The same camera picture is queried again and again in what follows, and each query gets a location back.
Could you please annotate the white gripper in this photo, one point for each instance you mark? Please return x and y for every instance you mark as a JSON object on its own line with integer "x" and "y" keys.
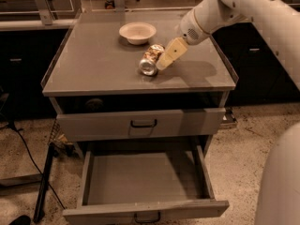
{"x": 193, "y": 29}

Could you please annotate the orange soda can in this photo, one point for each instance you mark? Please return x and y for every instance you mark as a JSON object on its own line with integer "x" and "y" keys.
{"x": 147, "y": 65}

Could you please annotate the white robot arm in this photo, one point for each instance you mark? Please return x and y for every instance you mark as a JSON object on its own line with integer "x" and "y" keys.
{"x": 278, "y": 24}

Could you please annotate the grey drawer cabinet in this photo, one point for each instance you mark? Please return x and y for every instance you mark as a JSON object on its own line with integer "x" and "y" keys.
{"x": 98, "y": 70}

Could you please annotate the grey top drawer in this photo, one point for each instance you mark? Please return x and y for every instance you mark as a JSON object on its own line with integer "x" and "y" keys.
{"x": 83, "y": 127}

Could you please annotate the grey open middle drawer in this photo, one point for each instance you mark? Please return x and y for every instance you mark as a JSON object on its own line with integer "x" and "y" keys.
{"x": 145, "y": 186}

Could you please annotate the white bowl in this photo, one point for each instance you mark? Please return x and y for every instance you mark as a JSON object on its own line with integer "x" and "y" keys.
{"x": 137, "y": 33}

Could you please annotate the long counter with dark cabinets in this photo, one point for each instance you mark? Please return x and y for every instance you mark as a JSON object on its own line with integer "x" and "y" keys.
{"x": 27, "y": 57}

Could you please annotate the black metal floor bar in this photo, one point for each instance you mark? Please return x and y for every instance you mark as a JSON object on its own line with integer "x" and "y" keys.
{"x": 39, "y": 213}

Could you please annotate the wire basket with items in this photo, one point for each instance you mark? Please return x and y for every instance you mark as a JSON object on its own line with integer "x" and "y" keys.
{"x": 59, "y": 140}

